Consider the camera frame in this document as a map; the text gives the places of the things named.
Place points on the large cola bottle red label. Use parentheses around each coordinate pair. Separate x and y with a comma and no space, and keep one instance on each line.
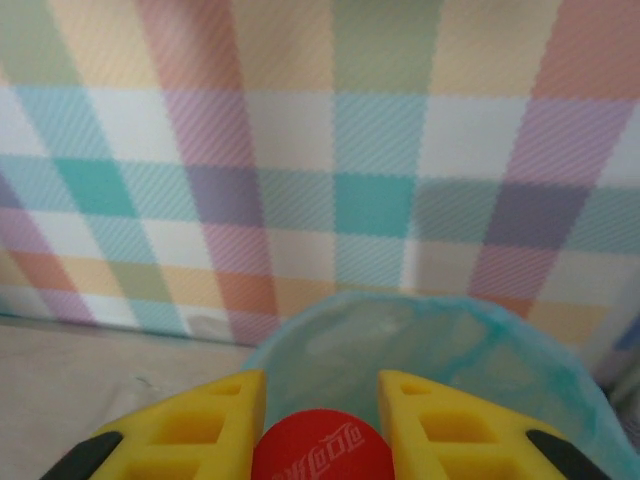
(320,445)

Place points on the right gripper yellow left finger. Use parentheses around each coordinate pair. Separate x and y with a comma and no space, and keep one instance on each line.
(190,430)

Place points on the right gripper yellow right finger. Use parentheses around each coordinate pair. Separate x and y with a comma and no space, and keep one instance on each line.
(450,430)

